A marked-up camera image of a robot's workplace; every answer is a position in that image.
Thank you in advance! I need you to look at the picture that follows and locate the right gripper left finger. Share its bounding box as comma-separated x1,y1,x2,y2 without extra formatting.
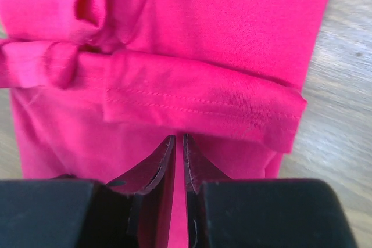
107,135,176,247

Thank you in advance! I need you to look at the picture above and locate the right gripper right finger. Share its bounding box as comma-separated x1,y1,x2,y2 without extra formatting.
183,134,231,247

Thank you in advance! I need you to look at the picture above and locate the pink t-shirt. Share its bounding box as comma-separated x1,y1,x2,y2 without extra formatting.
1,0,328,247

